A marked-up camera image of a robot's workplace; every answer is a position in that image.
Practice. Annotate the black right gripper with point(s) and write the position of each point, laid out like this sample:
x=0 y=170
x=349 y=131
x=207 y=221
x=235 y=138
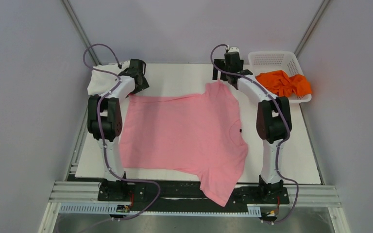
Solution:
x=220 y=63

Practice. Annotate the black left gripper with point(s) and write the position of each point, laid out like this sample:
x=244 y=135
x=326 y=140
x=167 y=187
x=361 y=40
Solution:
x=144 y=86

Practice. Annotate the pink t-shirt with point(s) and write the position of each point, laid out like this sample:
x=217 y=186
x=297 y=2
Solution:
x=199 y=134

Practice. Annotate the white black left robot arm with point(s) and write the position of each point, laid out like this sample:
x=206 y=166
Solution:
x=104 y=122

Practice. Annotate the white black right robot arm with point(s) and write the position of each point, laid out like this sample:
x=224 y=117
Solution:
x=273 y=120

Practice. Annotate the white folded t-shirt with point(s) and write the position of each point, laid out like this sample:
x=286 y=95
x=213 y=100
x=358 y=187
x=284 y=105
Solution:
x=104 y=77

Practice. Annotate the white plastic basket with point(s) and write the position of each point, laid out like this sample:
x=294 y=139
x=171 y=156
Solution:
x=267 y=61

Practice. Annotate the orange t-shirt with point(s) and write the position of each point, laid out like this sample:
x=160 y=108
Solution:
x=280 y=83

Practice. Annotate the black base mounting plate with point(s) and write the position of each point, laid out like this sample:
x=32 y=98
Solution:
x=178 y=196

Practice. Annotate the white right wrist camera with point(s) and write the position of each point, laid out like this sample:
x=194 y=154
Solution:
x=232 y=49

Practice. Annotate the silver aluminium frame post left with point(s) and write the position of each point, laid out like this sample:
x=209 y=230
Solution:
x=79 y=29

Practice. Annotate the silver aluminium frame post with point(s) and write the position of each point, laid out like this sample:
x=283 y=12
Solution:
x=312 y=26
x=79 y=29

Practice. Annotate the silver aluminium frame post right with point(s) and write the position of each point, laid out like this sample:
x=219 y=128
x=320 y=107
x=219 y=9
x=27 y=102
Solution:
x=312 y=26

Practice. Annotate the silver aluminium front rail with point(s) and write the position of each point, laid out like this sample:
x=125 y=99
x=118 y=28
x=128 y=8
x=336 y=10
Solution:
x=87 y=192

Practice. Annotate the white slotted cable duct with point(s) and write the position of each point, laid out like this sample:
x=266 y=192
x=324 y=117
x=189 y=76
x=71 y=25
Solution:
x=117 y=209

